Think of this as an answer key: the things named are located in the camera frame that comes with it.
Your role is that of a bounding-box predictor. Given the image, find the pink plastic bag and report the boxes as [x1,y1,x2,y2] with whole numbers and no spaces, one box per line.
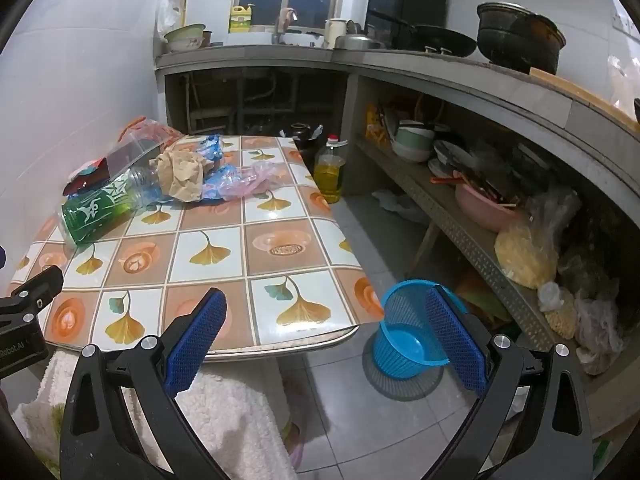
[220,160,281,196]

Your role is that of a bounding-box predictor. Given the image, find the blue plastic basket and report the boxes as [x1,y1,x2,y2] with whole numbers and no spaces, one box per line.
[372,280,453,380]

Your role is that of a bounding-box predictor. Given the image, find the large black pot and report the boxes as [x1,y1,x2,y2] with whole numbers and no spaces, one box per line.
[476,1,567,75]

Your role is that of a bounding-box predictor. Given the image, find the blue printed packaging bag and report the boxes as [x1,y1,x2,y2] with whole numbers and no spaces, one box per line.
[192,132,261,203]

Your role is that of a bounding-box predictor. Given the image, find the pink basin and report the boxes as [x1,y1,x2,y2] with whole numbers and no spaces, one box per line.
[455,182,526,233]

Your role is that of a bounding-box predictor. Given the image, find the bag of yellow noodles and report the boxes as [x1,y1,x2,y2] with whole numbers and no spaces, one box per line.
[495,190,581,290]

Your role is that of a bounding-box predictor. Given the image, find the small white plastic bag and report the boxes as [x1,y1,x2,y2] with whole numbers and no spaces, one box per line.
[537,280,578,341]

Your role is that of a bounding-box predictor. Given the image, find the white fleece towel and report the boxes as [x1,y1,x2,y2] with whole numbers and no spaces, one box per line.
[12,350,301,480]

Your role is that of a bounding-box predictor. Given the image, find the black wok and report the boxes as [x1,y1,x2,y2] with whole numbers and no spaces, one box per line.
[395,22,478,57]

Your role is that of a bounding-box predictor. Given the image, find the white bowl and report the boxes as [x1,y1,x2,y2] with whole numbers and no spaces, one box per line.
[430,140,466,176]

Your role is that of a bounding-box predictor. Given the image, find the crumpled brown paper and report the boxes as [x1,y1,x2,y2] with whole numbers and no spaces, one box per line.
[150,150,216,204]

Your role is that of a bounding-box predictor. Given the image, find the green bowl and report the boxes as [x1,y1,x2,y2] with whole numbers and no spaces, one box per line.
[391,120,436,162]

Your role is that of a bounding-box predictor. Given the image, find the clear bag with red print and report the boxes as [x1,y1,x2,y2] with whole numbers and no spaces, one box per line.
[65,116,183,196]

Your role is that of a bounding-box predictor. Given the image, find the white crumpled plastic bag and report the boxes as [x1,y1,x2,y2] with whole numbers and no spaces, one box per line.
[372,189,431,223]

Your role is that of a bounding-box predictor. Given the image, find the grey concrete counter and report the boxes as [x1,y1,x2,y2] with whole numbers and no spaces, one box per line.
[154,42,640,241]

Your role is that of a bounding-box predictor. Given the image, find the hanging clear plastic bag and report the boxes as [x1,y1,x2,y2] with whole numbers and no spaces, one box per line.
[156,0,183,38]

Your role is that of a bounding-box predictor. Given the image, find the pinkish plastic bag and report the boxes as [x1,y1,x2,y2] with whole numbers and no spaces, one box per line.
[575,290,626,376]

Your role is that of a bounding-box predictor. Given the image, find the green plastic bottle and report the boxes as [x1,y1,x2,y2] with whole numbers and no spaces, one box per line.
[61,165,166,247]

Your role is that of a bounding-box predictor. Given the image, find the wall socket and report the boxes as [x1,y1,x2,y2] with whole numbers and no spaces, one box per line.
[614,10,640,41]

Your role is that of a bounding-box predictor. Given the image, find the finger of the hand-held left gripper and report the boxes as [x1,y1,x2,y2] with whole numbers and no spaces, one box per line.
[0,266,64,333]

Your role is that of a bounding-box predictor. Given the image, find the yellow detergent bottle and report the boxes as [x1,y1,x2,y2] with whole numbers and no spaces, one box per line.
[229,4,255,35]

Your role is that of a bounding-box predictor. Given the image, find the yellow snack bag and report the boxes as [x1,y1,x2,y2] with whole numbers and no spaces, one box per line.
[365,104,396,148]

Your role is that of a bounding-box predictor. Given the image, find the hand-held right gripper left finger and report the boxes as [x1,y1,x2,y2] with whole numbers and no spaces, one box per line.
[59,287,228,480]

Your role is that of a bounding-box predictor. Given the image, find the dark ceramic jar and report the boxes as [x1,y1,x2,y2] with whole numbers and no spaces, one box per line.
[289,122,326,161]

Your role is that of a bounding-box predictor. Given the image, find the red and teal wrapper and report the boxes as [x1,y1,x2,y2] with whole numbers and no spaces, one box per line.
[67,159,112,195]

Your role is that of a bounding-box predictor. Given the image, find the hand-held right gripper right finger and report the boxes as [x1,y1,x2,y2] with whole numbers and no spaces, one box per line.
[424,284,593,480]

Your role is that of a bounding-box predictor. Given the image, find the yellow cooking oil bottle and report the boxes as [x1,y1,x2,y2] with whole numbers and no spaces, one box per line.
[313,134,348,204]

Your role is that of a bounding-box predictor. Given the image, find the metal faucet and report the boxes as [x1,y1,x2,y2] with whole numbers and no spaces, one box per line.
[272,7,301,46]

